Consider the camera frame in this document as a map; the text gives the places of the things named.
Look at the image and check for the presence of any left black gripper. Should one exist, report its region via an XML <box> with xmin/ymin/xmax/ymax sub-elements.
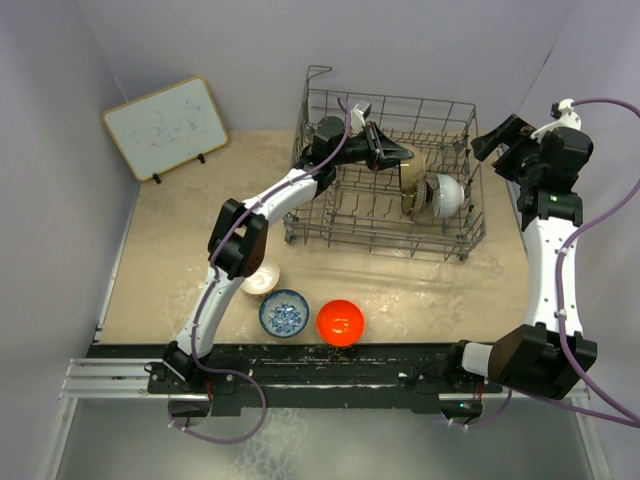
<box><xmin>331</xmin><ymin>123</ymin><xmax>413</xmax><ymax>173</ymax></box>

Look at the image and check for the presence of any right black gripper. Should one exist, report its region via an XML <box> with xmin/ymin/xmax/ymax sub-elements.
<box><xmin>472</xmin><ymin>114</ymin><xmax>548</xmax><ymax>187</ymax></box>

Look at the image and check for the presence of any brown rimmed cream bowl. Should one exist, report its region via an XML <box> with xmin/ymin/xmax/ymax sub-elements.
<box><xmin>401</xmin><ymin>179</ymin><xmax>434</xmax><ymax>217</ymax></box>

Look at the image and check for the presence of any white ceramic bowl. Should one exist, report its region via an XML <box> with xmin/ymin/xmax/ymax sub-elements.
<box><xmin>432</xmin><ymin>173</ymin><xmax>465</xmax><ymax>219</ymax></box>

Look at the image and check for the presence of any grey wire dish rack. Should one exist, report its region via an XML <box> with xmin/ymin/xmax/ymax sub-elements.
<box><xmin>284</xmin><ymin>65</ymin><xmax>486</xmax><ymax>260</ymax></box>

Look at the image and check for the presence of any black glossy bowl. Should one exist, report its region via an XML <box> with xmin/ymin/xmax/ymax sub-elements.
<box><xmin>399</xmin><ymin>146</ymin><xmax>424</xmax><ymax>193</ymax></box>

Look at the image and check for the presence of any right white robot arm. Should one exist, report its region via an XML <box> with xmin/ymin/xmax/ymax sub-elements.
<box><xmin>444</xmin><ymin>108</ymin><xmax>597</xmax><ymax>400</ymax></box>

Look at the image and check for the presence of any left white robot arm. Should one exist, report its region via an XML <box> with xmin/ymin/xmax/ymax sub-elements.
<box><xmin>163</xmin><ymin>116</ymin><xmax>414</xmax><ymax>392</ymax></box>

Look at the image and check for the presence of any beige white bowl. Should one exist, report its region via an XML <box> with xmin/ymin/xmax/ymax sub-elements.
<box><xmin>241</xmin><ymin>257</ymin><xmax>280</xmax><ymax>297</ymax></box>

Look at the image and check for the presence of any orange bowl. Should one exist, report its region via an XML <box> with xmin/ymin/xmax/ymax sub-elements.
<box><xmin>316</xmin><ymin>299</ymin><xmax>366</xmax><ymax>348</ymax></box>

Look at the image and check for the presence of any blue white patterned bowl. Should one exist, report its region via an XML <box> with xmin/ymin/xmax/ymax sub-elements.
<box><xmin>259</xmin><ymin>289</ymin><xmax>310</xmax><ymax>339</ymax></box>

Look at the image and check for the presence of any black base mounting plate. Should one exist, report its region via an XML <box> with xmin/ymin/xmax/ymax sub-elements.
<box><xmin>144</xmin><ymin>343</ymin><xmax>500</xmax><ymax>419</ymax></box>

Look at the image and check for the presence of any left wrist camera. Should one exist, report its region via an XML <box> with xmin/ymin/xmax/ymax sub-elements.
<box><xmin>350</xmin><ymin>101</ymin><xmax>371</xmax><ymax>132</ymax></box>

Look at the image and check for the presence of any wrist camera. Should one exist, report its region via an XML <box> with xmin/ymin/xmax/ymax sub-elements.
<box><xmin>530</xmin><ymin>98</ymin><xmax>582</xmax><ymax>143</ymax></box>
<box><xmin>350</xmin><ymin>101</ymin><xmax>371</xmax><ymax>132</ymax></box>

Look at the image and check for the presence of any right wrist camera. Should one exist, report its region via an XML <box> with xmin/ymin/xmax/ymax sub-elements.
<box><xmin>530</xmin><ymin>98</ymin><xmax>582</xmax><ymax>143</ymax></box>

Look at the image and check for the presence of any small whiteboard with wood frame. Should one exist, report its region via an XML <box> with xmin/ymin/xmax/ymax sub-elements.
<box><xmin>102</xmin><ymin>76</ymin><xmax>229</xmax><ymax>182</ymax></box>

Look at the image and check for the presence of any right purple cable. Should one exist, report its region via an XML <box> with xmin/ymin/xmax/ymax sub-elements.
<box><xmin>447</xmin><ymin>97</ymin><xmax>640</xmax><ymax>431</ymax></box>

